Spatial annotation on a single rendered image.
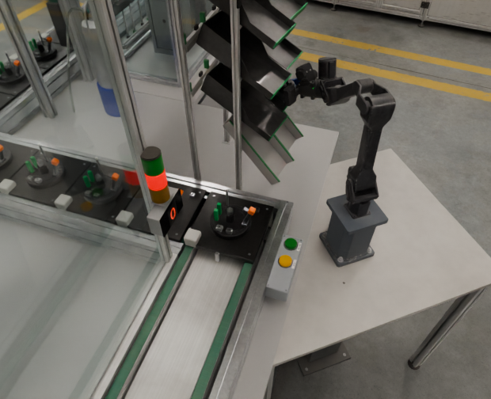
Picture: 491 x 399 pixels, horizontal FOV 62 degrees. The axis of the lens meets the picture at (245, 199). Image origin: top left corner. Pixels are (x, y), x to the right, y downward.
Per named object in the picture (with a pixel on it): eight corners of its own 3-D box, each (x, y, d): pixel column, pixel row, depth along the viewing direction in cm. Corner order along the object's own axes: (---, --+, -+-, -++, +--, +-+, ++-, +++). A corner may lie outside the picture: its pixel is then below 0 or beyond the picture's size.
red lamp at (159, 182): (170, 179, 105) (168, 165, 101) (161, 192, 102) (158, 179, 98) (153, 175, 106) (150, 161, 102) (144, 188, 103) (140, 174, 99)
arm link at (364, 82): (396, 108, 106) (391, 67, 104) (367, 114, 104) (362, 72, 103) (347, 118, 134) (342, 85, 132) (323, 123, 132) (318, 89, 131)
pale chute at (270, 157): (286, 163, 156) (294, 160, 153) (271, 185, 148) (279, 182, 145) (240, 105, 148) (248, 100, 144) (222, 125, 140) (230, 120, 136)
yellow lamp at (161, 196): (173, 192, 108) (170, 179, 105) (165, 206, 105) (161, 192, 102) (156, 188, 110) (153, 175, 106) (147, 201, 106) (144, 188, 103)
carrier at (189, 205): (207, 193, 151) (204, 169, 141) (180, 244, 135) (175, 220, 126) (148, 179, 156) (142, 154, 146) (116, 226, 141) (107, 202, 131)
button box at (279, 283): (302, 249, 140) (303, 238, 135) (286, 302, 126) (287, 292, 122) (282, 244, 141) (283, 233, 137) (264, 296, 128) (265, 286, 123)
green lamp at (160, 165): (168, 165, 101) (165, 150, 97) (158, 178, 98) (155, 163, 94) (150, 161, 102) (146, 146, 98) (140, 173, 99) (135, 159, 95)
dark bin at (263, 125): (285, 120, 141) (294, 106, 135) (268, 142, 134) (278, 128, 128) (220, 70, 141) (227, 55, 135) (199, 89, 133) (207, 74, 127)
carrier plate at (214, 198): (273, 210, 145) (274, 206, 143) (253, 264, 130) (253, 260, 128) (211, 194, 150) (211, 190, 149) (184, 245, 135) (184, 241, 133)
